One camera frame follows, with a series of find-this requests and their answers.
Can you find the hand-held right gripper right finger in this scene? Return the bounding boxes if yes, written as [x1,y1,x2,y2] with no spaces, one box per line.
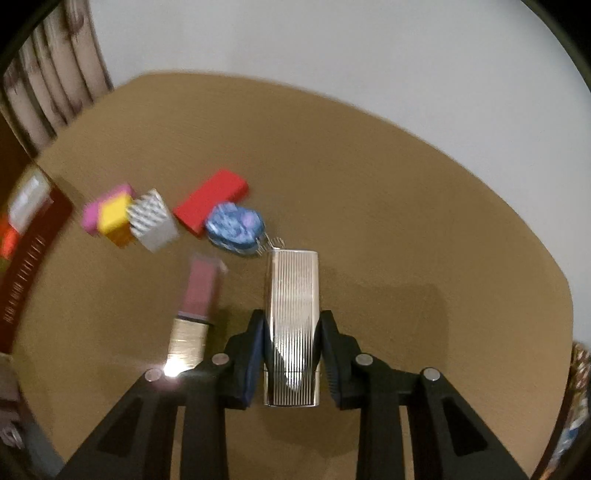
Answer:
[320,310,529,480]

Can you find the beige patterned curtain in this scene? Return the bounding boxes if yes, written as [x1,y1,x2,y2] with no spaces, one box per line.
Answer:
[2,0,115,158]

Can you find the pink and yellow block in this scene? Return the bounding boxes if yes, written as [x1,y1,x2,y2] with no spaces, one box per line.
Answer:
[82,184,136,248]

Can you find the dark red printed box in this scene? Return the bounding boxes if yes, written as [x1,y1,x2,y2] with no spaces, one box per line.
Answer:
[0,165,75,354]

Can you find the pink lip gloss tube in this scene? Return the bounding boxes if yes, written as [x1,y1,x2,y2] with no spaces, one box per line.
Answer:
[164,257,228,377]

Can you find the blue patterned oval keychain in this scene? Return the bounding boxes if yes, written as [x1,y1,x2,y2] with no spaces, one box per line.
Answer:
[204,202,266,257]

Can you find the silver ribbed rectangular case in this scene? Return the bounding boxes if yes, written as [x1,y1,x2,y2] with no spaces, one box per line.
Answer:
[263,248,322,408]

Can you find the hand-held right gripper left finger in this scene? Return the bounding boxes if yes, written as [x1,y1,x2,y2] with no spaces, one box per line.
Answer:
[54,309,266,480]

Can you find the silver diamond-patterned box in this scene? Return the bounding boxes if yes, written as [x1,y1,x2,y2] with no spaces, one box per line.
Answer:
[126,188,180,253]

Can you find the red rectangular block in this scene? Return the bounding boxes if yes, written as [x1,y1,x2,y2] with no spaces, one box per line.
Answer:
[174,169,249,239]

